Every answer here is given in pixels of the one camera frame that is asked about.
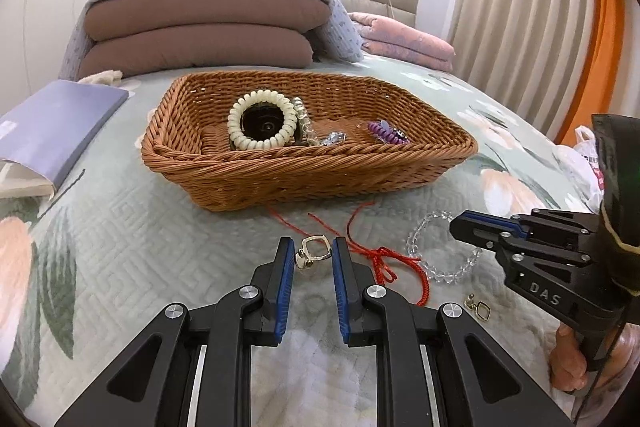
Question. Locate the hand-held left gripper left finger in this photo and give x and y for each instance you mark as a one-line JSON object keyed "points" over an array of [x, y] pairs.
{"points": [[285, 287]]}

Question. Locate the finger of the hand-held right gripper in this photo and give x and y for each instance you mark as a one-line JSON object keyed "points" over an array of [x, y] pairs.
{"points": [[480, 227], [550, 247]]}

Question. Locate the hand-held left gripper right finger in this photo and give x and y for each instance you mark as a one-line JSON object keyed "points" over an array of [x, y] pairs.
{"points": [[342, 292]]}

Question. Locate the gold square earring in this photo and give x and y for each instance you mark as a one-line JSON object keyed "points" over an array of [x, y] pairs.
{"points": [[481, 309], [312, 249]]}

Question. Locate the brown wicker basket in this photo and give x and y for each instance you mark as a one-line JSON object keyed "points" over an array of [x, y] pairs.
{"points": [[320, 177]]}

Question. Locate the light blue hair accessory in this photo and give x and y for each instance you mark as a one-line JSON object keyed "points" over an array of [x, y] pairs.
{"points": [[384, 127]]}

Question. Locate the black wrist watch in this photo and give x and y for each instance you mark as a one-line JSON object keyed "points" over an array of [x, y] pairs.
{"points": [[262, 124]]}

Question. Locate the person's right hand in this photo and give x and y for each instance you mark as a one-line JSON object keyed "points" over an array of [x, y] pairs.
{"points": [[567, 357]]}

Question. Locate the white plastic bag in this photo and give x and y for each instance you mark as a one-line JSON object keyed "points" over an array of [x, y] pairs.
{"points": [[585, 167]]}

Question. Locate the pink folded blanket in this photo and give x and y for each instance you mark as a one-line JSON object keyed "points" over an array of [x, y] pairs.
{"points": [[405, 39]]}

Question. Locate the orange curtain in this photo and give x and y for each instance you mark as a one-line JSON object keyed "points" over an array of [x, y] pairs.
{"points": [[602, 32]]}

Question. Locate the beige pleated curtain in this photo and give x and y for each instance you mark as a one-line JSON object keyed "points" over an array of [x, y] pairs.
{"points": [[520, 7]]}

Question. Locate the brown pillow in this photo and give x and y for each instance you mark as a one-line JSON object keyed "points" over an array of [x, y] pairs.
{"points": [[190, 52], [200, 14]]}

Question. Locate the white fluffy cloth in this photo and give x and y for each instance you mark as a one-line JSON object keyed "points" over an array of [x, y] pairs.
{"points": [[102, 78]]}

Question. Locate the blue cover book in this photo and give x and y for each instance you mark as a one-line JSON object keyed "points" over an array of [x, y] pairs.
{"points": [[60, 122]]}

